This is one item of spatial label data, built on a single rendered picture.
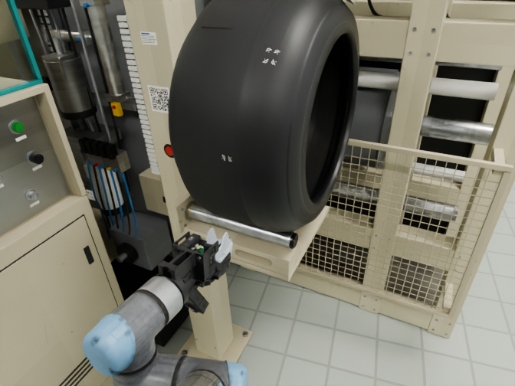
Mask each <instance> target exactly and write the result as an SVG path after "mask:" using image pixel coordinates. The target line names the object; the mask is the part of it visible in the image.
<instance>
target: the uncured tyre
mask: <svg viewBox="0 0 515 386"><path fill-rule="evenodd" d="M202 26H204V27H220V28H232V30H231V29H217V28H202ZM266 45H272V46H276V47H282V48H283V50H282V52H281V55H280V60H279V62H278V65H277V68H272V67H266V66H261V60H262V57H263V55H264V50H265V48H266ZM358 80H359V34H358V29H357V24H356V19H355V17H354V15H353V13H352V12H351V10H350V9H349V8H348V6H347V5H346V4H345V3H344V1H343V0H211V1H210V2H209V3H208V4H207V6H206V7H205V8H204V9H203V11H202V12H201V14H200V15H199V16H198V18H197V20H196V21H195V23H194V25H193V26H192V28H191V30H190V31H189V33H188V35H187V36H186V38H185V40H184V42H183V44H182V47H181V49H180V52H179V55H178V57H177V60H176V63H175V68H174V71H173V75H172V82H171V87H170V92H169V138H170V143H171V147H172V153H173V156H174V159H175V163H176V165H177V168H178V170H179V174H180V175H181V178H182V181H183V183H184V185H185V187H186V189H187V190H188V192H189V194H190V195H191V196H192V197H193V198H194V200H195V201H196V202H197V203H199V204H200V205H201V206H202V207H204V208H206V209H207V210H209V211H210V212H211V213H213V214H216V215H219V216H222V217H225V218H230V219H232V220H236V221H240V222H243V223H246V224H251V225H254V226H256V227H261V228H264V229H267V230H270V231H275V232H292V231H295V230H297V229H299V228H301V227H302V226H304V225H306V224H309V223H310V222H311V221H313V220H315V219H316V218H317V217H318V215H319V214H320V213H321V211H322V210H323V209H324V207H325V205H326V203H327V202H328V200H329V198H330V196H331V193H332V191H333V188H334V186H335V184H336V180H337V178H338V176H339V173H340V169H341V167H342V164H343V160H344V156H345V154H346V148H347V145H348V141H349V135H350V132H351V128H352V124H353V116H354V111H355V106H356V95H357V89H358ZM220 151H222V152H229V153H233V156H234V165H228V164H225V163H221V160H220Z"/></svg>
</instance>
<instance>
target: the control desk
mask: <svg viewBox="0 0 515 386"><path fill-rule="evenodd" d="M86 194H87V193H86V190H85V187H84V184H83V182H82V179H81V176H80V173H79V170H78V168H77V164H76V162H75V159H74V156H73V153H72V151H71V147H70V144H69V142H68V140H67V136H66V133H65V131H64V127H63V125H62V122H61V118H60V116H59V113H58V111H57V107H56V105H55V102H54V98H53V97H52V94H51V90H50V87H49V85H48V84H47V83H40V84H37V85H34V86H32V87H27V88H24V89H22V90H18V91H15V92H12V93H8V94H5V95H3V96H0V386H113V379H112V377H110V376H106V375H103V374H101V373H100V372H99V371H98V370H96V369H95V368H94V367H93V366H92V365H91V363H89V359H88V358H87V357H86V356H85V354H84V351H83V340H84V337H85V336H86V334H87V333H88V332H89V331H91V330H92V329H93V328H94V327H95V326H96V325H97V324H98V322H99V321H100V320H101V319H102V318H103V317H104V316H106V315H108V314H110V313H111V312H112V311H114V310H115V308H116V307H118V306H119V305H120V304H121V303H122V302H124V300H123V296H122V293H121V291H120V287H119V285H118V282H117V280H116V276H115V273H114V272H113V268H112V265H111V262H110V259H109V257H108V254H107V250H106V248H105V245H104V243H103V239H102V237H101V234H100V231H99V228H98V226H97V222H96V219H95V217H94V215H93V211H92V208H91V206H90V202H89V200H88V197H87V196H86Z"/></svg>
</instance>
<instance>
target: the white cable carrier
mask: <svg viewBox="0 0 515 386"><path fill-rule="evenodd" d="M116 17H117V21H124V22H119V23H118V24H119V27H120V28H121V29H120V33H121V34H127V35H121V38H122V40H123V46H124V47H126V48H124V51H125V52H126V53H131V54H126V58H127V59H132V60H127V64H129V66H128V69H129V70H131V71H130V72H129V73H130V76H131V81H132V82H136V83H132V86H133V87H136V88H133V92H134V93H135V94H134V97H135V98H136V103H140V104H137V108H138V109H141V110H138V113H139V118H140V119H141V120H140V122H141V123H142V125H141V127H142V129H143V133H145V134H143V137H144V138H145V142H147V143H146V147H148V148H146V150H147V154H148V156H149V157H148V158H149V160H150V162H149V163H150V165H151V166H150V167H151V169H152V170H151V171H152V173H153V174H157V175H160V173H159V166H158V162H157V158H156V151H155V148H154V145H153V140H152V139H153V137H152V133H151V130H150V126H149V119H148V116H147V111H146V105H145V100H144V96H143V90H142V86H141V82H140V78H139V71H138V67H137V64H136V57H135V54H134V50H133V42H132V39H131V35H130V28H129V25H128V21H127V16H126V15H117V16H116ZM122 28H126V29H122ZM130 65H132V66H130Z"/></svg>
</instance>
